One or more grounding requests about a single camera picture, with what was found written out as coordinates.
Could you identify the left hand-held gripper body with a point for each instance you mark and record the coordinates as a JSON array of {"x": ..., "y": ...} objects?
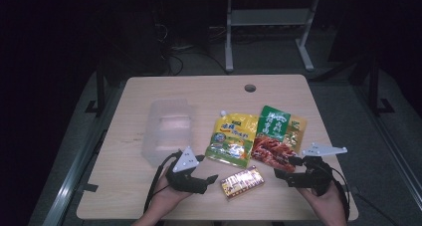
[{"x": 185, "y": 178}]

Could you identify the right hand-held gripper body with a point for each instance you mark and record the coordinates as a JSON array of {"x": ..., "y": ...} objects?
[{"x": 315, "y": 176}]

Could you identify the green and red snack packet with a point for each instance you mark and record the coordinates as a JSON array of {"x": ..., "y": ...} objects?
[{"x": 277, "y": 136}]

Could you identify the red and gold box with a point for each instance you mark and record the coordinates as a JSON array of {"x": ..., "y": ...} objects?
[{"x": 242, "y": 182}]

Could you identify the yellow spout pouch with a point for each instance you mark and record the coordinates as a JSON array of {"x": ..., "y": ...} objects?
[{"x": 232, "y": 138}]

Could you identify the clear plastic container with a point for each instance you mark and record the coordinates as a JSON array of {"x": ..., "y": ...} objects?
[{"x": 169, "y": 133}]

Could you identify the person's left hand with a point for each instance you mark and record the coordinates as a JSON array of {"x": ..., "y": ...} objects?
[{"x": 167, "y": 196}]

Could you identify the person's right hand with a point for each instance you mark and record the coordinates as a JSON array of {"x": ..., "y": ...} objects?
[{"x": 326, "y": 201}]

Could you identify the black metal stand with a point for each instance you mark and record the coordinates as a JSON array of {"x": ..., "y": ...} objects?
[
  {"x": 375, "y": 86},
  {"x": 100, "y": 86}
]

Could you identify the aluminium rail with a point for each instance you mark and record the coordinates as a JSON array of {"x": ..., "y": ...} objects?
[
  {"x": 394, "y": 149},
  {"x": 71, "y": 182}
]

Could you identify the white metal table frame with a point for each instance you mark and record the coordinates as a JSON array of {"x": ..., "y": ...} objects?
[{"x": 268, "y": 17}]

